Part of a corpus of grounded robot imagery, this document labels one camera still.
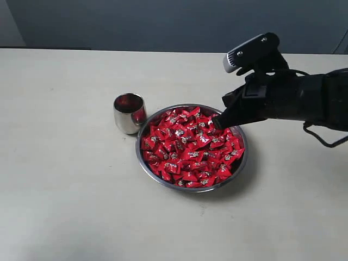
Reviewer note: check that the small steel cup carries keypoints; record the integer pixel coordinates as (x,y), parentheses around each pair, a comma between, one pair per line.
(129,112)

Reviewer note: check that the round steel bowl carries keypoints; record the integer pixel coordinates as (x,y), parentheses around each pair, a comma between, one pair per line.
(236,167)

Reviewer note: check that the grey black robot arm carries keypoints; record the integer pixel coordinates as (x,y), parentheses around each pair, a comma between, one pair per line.
(334,94)

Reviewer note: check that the red wrapped candy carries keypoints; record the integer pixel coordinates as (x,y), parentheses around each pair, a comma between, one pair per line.
(170,167)
(223,172)
(217,141)
(152,140)
(188,176)

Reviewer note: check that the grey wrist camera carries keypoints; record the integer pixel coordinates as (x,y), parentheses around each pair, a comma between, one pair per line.
(251,51)

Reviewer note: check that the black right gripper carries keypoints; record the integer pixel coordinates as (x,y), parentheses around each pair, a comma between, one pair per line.
(283,96)

